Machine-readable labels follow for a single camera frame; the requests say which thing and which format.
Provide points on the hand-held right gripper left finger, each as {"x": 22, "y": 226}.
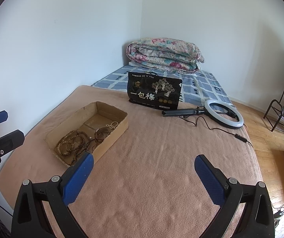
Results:
{"x": 79, "y": 178}

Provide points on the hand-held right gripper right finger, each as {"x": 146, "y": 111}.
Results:
{"x": 208, "y": 181}

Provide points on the cardboard box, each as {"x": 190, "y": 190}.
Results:
{"x": 112, "y": 138}

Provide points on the pink blanket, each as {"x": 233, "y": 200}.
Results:
{"x": 144, "y": 153}

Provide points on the blue checkered bed sheet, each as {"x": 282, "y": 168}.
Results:
{"x": 201, "y": 84}

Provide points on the black metal shoe rack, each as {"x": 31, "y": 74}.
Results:
{"x": 275, "y": 100}

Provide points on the black snack bag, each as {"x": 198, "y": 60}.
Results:
{"x": 154, "y": 91}

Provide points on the floral quilt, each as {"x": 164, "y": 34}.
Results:
{"x": 164, "y": 54}

